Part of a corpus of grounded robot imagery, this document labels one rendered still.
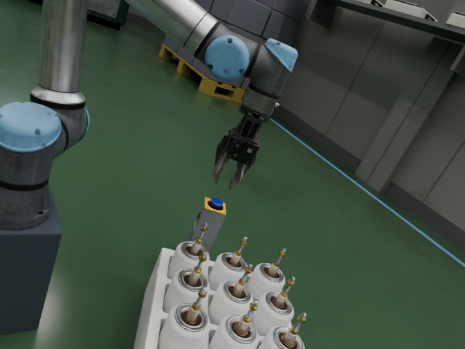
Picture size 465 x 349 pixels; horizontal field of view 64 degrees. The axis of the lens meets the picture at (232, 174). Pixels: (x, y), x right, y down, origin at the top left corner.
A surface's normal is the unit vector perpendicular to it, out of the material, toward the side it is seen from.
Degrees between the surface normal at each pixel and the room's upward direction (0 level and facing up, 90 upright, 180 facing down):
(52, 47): 90
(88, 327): 0
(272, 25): 90
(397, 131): 90
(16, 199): 73
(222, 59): 90
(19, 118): 8
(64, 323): 0
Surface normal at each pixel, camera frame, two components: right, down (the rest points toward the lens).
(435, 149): -0.80, -0.08
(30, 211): 0.83, 0.23
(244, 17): 0.46, 0.52
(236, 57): -0.04, 0.39
